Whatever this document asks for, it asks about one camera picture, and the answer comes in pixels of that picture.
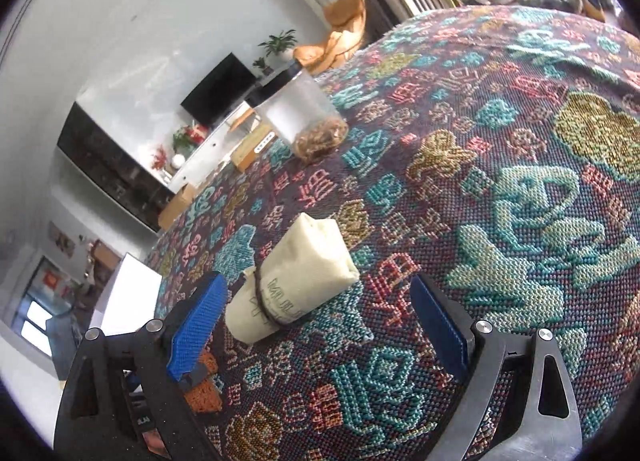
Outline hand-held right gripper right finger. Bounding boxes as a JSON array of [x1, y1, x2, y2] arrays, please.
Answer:
[[410, 273, 583, 461]]

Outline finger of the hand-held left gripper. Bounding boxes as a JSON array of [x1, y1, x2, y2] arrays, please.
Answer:
[[177, 361, 211, 392]]

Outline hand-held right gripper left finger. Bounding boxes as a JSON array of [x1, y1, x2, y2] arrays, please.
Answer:
[[54, 271, 228, 461]]

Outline cream cloth bag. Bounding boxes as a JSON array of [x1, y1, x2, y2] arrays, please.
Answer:
[[225, 214, 361, 344]]

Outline patterned woven blanket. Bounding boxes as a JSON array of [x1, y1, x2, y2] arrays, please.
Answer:
[[142, 6, 640, 461]]

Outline brown cardboard box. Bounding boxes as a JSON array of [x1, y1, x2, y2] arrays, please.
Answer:
[[157, 184, 198, 231]]

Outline glass sliding door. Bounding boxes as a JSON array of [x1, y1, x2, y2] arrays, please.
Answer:
[[10, 256, 71, 357]]

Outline white television cabinet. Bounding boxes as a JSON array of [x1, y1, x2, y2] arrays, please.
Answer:
[[167, 101, 261, 192]]

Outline dark glass display cabinet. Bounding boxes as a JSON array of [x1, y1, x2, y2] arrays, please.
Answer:
[[56, 101, 176, 234]]

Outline flat yellow cardboard box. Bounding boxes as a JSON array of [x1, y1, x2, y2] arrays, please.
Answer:
[[231, 124, 278, 173]]

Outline green leafy plant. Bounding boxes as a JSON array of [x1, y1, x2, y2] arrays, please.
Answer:
[[172, 128, 198, 157]]

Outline wooden stool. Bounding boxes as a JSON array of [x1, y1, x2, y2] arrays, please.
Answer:
[[232, 108, 261, 132]]

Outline clear plastic jar black lid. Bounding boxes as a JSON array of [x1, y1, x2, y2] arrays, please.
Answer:
[[252, 64, 349, 162]]

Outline black flat television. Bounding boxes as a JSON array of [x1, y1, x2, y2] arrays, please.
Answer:
[[180, 52, 257, 126]]

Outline large potted plant white pot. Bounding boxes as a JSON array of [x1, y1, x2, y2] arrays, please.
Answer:
[[258, 30, 297, 59]]

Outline orange rocking chair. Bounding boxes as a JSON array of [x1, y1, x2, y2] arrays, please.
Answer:
[[294, 0, 368, 74]]

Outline framed wall picture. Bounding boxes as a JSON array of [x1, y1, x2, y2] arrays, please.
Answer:
[[47, 221, 76, 257]]

